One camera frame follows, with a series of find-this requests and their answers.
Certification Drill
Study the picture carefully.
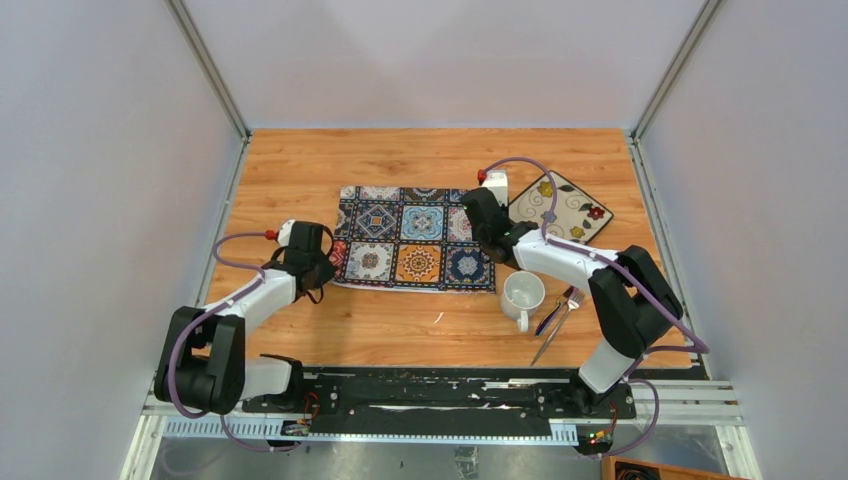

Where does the square floral plate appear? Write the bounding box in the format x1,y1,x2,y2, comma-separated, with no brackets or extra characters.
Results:
508,171,614,245

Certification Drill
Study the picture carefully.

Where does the colourful patterned placemat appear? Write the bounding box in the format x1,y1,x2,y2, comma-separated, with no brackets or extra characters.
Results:
331,185,496,293

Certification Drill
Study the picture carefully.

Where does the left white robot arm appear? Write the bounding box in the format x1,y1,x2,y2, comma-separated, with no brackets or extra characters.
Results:
153,220,337,419

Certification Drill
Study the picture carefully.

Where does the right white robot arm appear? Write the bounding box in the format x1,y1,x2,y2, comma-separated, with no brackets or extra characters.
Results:
460,187,683,418

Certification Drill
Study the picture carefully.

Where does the white mug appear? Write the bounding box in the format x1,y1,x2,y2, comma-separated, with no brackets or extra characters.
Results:
500,271,546,333

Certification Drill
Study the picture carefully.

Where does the silver fork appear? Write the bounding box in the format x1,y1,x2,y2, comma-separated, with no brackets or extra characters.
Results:
530,287,585,367

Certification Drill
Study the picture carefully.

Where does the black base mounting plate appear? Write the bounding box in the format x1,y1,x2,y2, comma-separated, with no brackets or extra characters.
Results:
241,367,636,437

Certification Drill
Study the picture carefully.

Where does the orange wooden box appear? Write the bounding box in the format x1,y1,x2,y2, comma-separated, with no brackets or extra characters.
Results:
601,457,734,480

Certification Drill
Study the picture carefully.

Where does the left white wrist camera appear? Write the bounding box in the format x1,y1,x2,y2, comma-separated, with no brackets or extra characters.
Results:
276,219,296,247

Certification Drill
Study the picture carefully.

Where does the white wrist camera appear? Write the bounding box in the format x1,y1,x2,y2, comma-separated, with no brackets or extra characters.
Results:
276,219,296,247
481,169,509,207

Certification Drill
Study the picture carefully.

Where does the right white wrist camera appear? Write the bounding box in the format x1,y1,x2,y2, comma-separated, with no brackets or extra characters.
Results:
481,169,509,207

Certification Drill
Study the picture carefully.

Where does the purple handled knife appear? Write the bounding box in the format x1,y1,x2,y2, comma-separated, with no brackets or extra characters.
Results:
534,286,575,336

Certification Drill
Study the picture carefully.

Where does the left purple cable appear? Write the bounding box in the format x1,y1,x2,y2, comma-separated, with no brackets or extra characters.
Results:
165,231,306,455

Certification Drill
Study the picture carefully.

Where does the aluminium frame rail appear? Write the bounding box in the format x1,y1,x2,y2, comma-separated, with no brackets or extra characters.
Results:
143,368,743,451

